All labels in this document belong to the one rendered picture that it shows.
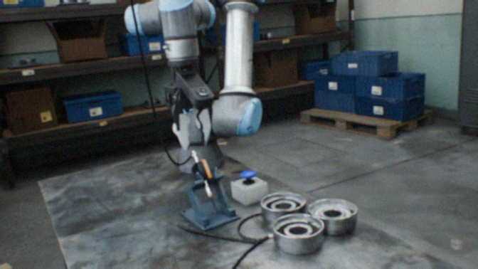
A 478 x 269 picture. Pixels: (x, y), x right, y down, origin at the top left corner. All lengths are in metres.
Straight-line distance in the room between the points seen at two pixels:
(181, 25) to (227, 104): 0.40
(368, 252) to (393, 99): 3.73
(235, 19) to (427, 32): 4.14
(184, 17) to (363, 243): 0.61
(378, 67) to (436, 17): 0.97
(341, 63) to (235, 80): 3.63
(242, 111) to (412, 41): 4.34
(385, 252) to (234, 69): 0.71
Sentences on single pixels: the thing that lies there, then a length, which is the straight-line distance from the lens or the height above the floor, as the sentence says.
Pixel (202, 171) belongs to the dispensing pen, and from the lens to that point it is 1.04.
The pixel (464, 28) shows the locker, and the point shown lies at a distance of 4.53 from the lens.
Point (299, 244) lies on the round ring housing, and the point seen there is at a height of 0.83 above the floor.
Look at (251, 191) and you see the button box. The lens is 1.11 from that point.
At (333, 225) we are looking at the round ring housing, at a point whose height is 0.83.
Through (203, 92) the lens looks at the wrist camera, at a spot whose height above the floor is 1.11.
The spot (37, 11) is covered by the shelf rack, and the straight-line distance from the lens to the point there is 4.14.
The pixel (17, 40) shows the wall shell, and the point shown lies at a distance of 4.73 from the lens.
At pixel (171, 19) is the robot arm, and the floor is 1.27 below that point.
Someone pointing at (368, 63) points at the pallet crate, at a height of 0.71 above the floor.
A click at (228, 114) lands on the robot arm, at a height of 0.98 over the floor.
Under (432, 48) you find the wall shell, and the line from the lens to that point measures 5.35.
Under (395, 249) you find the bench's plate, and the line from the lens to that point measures 0.93.
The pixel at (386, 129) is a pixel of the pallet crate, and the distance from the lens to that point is 4.46.
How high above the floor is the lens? 1.26
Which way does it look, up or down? 15 degrees down
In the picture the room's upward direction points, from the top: 5 degrees counter-clockwise
